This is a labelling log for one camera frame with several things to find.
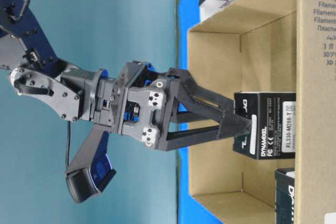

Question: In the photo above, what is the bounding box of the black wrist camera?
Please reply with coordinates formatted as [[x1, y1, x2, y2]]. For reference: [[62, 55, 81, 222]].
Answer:
[[65, 126, 116, 204]]

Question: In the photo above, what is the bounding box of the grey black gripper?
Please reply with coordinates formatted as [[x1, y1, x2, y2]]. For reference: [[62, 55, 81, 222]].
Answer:
[[83, 62, 252, 151]]

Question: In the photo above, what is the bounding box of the open cardboard box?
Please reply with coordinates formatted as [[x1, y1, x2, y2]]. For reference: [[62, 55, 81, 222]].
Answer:
[[188, 0, 335, 223]]

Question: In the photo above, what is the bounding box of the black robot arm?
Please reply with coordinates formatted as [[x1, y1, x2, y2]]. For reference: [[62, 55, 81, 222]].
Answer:
[[1, 0, 252, 151]]

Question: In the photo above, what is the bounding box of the black camera cable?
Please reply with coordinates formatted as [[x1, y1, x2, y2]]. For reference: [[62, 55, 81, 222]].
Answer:
[[65, 121, 72, 168]]

